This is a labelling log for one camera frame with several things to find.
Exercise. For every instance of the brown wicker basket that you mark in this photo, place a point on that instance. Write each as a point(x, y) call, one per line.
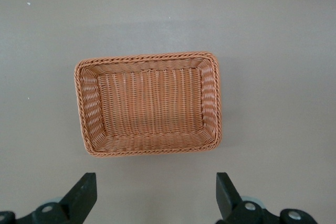
point(152, 103)

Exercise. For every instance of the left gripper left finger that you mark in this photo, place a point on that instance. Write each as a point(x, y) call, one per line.
point(78, 197)

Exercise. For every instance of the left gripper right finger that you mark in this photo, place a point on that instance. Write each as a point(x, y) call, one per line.
point(231, 203)

